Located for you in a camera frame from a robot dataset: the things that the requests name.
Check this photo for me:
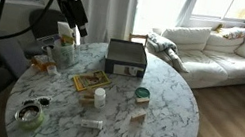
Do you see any wooden chair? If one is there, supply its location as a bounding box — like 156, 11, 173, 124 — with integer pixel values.
128, 33, 148, 48

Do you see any grey throw blanket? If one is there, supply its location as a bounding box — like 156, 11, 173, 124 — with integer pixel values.
146, 32, 188, 73

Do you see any dark blue cardboard box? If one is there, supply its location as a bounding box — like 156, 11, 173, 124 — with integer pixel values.
104, 38, 148, 78

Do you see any wooden sticks pile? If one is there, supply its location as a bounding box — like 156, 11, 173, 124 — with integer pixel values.
78, 89, 95, 105

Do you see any small wooden block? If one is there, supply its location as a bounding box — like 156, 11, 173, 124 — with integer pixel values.
131, 109, 146, 122

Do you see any white tube lying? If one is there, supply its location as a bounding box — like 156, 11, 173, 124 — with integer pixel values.
81, 119, 103, 129

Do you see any wooden block near lid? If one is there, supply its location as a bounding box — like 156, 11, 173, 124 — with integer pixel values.
135, 97, 150, 104

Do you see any yellow picture book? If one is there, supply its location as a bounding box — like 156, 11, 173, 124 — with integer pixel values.
72, 70, 110, 91

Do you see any translucent plastic cup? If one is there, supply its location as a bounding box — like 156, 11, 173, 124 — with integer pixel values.
52, 40, 77, 69

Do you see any white pill bottle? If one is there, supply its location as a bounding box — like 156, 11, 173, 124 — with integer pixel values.
94, 88, 106, 109

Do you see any orange snack packet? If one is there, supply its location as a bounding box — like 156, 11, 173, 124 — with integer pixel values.
31, 54, 55, 71

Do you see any white sofa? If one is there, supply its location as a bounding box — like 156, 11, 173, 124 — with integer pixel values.
149, 27, 245, 89

